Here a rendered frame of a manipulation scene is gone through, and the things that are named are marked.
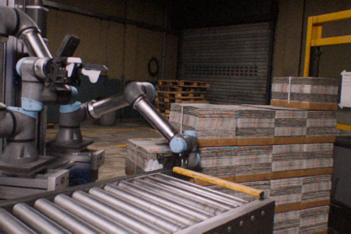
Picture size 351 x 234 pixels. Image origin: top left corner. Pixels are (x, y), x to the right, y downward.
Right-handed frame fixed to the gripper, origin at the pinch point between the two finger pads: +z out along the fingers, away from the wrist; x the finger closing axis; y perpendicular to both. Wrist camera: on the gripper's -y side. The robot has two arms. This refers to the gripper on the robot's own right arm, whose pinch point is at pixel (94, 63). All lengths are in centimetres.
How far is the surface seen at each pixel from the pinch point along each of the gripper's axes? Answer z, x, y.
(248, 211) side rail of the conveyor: 44, -31, 40
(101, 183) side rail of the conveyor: -10.1, -21.8, 41.0
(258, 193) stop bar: 42, -47, 36
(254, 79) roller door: -242, -813, -132
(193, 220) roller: 34, -15, 42
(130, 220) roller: 19.9, -3.6, 43.9
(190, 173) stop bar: 11, -52, 35
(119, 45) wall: -586, -636, -182
